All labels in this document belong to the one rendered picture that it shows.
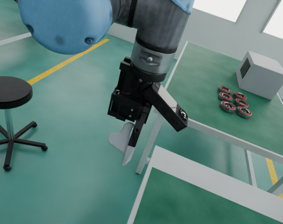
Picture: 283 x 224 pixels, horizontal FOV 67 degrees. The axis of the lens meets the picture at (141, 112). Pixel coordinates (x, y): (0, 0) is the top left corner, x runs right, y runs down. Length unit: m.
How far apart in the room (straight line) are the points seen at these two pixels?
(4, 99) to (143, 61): 1.34
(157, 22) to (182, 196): 0.79
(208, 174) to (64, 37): 1.02
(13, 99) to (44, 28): 1.41
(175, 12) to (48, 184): 1.63
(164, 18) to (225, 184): 0.95
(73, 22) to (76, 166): 1.74
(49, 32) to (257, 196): 1.15
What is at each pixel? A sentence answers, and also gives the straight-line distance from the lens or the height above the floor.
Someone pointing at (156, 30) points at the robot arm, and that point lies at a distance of 0.35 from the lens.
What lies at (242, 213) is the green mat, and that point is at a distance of 1.11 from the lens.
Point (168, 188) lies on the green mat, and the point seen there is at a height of 0.75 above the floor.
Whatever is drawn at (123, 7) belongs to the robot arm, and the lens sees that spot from 0.34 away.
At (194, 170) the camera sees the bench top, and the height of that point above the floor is 0.75.
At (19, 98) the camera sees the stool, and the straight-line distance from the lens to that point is 1.63.
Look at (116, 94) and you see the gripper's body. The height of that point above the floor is 1.28.
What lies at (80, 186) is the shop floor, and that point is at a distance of 1.80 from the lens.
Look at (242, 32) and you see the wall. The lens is 4.46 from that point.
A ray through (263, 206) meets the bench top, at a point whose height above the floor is 0.75.
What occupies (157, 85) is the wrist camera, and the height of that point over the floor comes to 1.32.
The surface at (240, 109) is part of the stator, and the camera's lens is 1.78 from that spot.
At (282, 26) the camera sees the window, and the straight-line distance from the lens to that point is 4.55.
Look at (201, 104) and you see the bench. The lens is 1.66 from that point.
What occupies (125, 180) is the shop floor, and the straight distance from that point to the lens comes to 1.88.
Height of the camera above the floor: 1.51
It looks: 35 degrees down
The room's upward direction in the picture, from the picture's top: 18 degrees clockwise
